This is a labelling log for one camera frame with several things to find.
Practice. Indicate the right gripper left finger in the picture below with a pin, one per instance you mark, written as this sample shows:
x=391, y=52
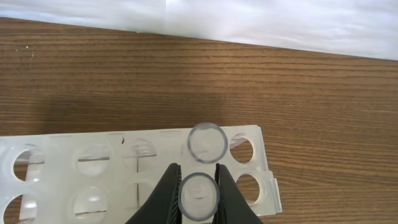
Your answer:
x=164, y=199

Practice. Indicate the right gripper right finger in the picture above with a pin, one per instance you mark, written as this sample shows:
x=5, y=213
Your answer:
x=230, y=205

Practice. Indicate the clear test tube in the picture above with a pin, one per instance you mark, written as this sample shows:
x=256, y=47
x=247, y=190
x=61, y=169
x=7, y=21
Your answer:
x=199, y=199
x=207, y=144

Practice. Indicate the white test tube rack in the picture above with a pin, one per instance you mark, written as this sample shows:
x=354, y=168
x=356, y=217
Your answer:
x=59, y=174

